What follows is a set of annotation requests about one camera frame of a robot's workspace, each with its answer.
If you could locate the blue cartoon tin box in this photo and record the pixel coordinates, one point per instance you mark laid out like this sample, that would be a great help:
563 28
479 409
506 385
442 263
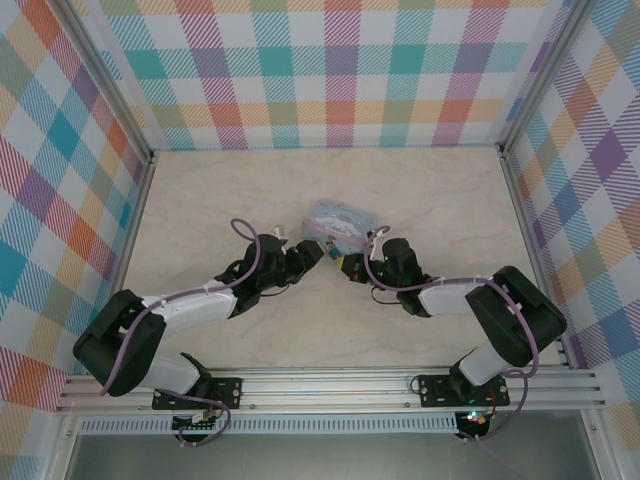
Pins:
340 222

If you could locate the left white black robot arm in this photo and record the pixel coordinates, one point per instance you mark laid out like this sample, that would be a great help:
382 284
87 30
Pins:
190 307

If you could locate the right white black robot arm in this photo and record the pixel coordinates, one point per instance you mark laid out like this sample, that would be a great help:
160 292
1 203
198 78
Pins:
445 300

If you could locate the grey metal sheet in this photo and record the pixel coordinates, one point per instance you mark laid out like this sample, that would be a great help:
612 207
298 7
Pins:
325 460

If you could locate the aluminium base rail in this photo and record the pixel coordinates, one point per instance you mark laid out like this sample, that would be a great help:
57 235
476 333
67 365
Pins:
325 387

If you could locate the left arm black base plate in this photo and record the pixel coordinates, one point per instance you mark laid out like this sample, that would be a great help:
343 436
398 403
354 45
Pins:
230 390

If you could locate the aluminium side floor rail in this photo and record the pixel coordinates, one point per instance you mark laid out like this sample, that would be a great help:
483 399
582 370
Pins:
126 250
533 250

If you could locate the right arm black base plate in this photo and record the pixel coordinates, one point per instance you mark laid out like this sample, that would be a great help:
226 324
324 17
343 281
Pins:
435 392

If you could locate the aluminium corner post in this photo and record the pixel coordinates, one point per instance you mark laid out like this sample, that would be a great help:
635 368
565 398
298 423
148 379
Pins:
111 80
547 75

